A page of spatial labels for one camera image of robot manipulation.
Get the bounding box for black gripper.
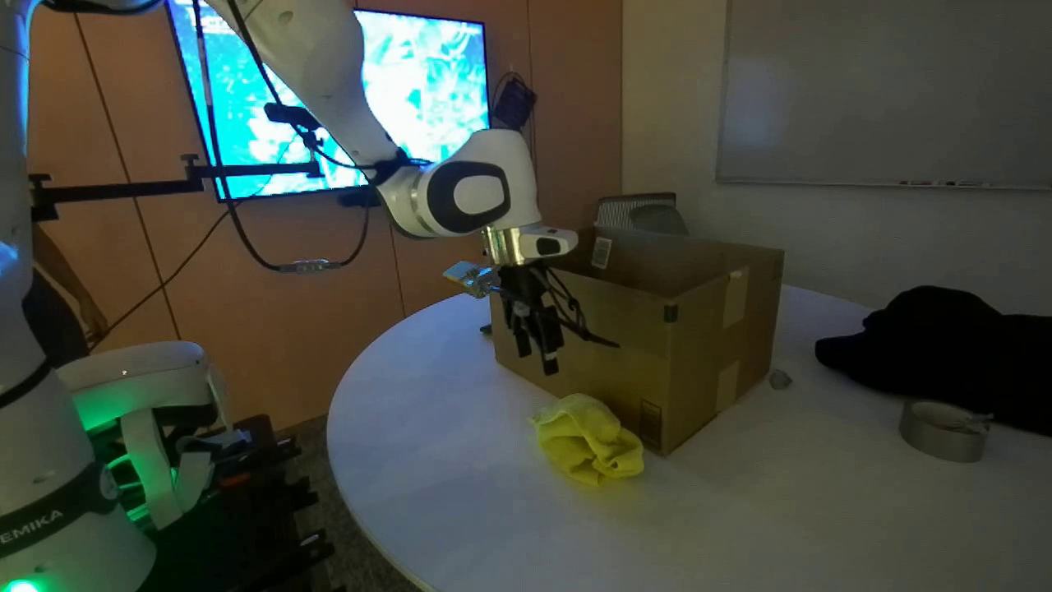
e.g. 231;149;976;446
496;259;568;378

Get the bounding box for yellow towel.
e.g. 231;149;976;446
534;392;651;486

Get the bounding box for open cardboard box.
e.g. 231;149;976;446
483;224;788;457

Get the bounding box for black equipment cart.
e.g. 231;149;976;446
140;410;340;592

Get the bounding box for black cloth bundle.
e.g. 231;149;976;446
812;287;1052;441

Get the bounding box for black wall device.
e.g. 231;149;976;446
490;71;539;135

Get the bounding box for wall television screen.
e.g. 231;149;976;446
161;0;493;208

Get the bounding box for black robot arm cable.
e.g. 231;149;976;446
195;0;377;276

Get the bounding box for black camera boom pole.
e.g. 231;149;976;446
29;153;383;214

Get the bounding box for wall whiteboard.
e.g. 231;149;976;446
716;0;1052;196

